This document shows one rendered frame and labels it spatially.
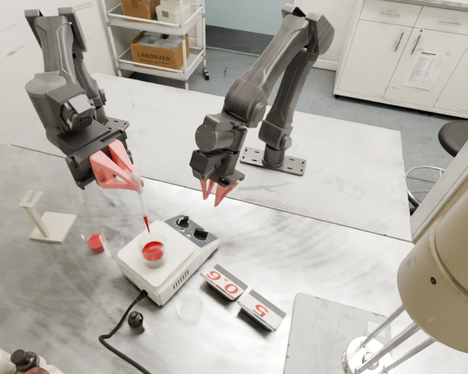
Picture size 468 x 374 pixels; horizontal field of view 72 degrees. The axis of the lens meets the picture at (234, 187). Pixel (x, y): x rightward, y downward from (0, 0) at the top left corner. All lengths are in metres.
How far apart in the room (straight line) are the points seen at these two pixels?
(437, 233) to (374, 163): 0.81
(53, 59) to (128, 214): 0.39
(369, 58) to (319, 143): 1.92
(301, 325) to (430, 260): 0.46
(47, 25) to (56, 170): 0.43
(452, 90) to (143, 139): 2.63
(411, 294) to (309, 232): 0.54
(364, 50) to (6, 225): 2.64
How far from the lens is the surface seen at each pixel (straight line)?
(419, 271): 0.32
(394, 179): 1.08
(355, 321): 0.77
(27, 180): 1.07
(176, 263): 0.68
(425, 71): 3.08
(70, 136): 0.57
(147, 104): 1.26
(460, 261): 0.29
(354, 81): 3.07
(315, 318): 0.74
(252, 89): 0.70
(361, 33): 2.90
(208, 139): 0.65
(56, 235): 0.90
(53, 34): 0.78
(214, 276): 0.74
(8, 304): 0.85
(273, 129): 0.88
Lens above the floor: 1.58
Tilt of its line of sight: 47 degrees down
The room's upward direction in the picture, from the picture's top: 4 degrees clockwise
